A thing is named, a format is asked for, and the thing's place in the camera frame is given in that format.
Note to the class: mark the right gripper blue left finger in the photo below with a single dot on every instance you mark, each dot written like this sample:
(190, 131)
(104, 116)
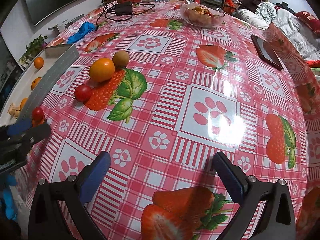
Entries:
(46, 220)

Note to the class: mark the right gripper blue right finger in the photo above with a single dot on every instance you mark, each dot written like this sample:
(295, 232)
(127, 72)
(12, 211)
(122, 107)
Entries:
(277, 220)

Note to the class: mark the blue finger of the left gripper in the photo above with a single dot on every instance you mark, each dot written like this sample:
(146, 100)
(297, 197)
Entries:
(35, 135)
(19, 127)

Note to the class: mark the red tomato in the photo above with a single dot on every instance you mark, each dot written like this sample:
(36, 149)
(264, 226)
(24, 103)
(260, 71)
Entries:
(37, 114)
(82, 93)

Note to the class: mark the large orange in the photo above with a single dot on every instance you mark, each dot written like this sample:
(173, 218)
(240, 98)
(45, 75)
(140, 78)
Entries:
(101, 70)

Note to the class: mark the brown kiwi fruit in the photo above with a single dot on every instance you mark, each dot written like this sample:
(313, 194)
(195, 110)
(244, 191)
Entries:
(121, 59)

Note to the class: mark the dried husk fruit right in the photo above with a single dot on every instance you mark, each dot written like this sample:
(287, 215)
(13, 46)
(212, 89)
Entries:
(14, 111)

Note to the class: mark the orange near tray edge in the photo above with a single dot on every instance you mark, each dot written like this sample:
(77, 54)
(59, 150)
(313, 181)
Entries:
(23, 103)

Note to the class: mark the tangerine middle of tray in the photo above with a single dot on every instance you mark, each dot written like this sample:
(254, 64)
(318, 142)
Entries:
(35, 82)

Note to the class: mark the white shallow tray box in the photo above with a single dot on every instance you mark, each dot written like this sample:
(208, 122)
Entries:
(57, 59)

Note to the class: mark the small tangerine far tray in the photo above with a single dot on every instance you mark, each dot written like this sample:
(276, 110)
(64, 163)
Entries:
(38, 62)

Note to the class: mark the potted green plant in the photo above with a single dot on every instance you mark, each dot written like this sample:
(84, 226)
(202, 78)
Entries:
(32, 50)

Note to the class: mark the small cardboard box on cabinet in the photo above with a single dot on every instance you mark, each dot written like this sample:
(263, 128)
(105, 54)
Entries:
(58, 28)

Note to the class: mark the strawberry pattern tablecloth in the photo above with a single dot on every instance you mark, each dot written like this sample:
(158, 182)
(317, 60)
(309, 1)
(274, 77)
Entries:
(185, 94)

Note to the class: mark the blue crumpled gloves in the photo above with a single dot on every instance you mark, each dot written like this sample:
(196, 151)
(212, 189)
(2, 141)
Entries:
(85, 29)

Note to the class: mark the black power adapter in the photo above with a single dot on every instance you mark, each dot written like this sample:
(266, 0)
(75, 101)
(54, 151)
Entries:
(124, 8)

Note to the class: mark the black smartphone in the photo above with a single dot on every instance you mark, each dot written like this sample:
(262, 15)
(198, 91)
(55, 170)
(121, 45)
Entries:
(266, 52)

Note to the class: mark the white quilted sofa cover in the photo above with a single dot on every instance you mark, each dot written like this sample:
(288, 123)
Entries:
(293, 26)

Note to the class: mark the glass bowl of snacks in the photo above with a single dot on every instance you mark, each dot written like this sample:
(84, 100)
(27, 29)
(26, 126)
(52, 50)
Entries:
(201, 16)

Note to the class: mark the red embroidered cushion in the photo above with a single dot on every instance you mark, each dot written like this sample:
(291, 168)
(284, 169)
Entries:
(311, 21)

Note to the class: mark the small framed tablet screen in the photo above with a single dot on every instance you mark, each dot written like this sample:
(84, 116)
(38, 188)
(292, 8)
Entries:
(212, 3)

